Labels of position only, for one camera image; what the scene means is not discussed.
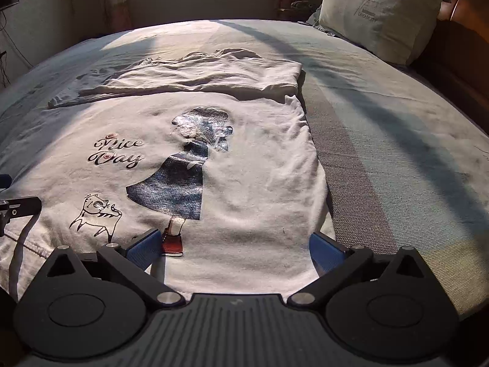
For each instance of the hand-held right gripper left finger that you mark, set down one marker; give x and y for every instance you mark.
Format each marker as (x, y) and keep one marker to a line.
(145, 246)

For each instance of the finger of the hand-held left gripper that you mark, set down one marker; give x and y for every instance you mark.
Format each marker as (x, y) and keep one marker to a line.
(23, 205)
(4, 181)

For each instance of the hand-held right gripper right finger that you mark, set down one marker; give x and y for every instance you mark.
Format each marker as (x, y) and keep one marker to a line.
(326, 250)

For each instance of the white printed t-shirt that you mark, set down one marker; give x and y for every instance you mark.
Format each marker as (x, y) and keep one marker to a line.
(248, 160)

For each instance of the patterned pastel bed sheet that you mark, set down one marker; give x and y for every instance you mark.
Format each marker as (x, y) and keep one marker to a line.
(401, 141)

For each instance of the blue-grey pillow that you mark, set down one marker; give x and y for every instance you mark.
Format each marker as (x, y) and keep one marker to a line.
(315, 21)

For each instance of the wooden headboard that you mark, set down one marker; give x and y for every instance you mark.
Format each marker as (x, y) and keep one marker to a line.
(466, 65)

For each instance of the wooden nightstand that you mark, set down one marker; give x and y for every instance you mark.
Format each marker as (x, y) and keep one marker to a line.
(294, 14)

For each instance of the beige printed pillow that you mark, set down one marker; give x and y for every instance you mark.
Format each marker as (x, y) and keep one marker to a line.
(378, 15)

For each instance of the small grey bundle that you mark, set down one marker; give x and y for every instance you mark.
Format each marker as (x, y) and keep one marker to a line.
(303, 4)

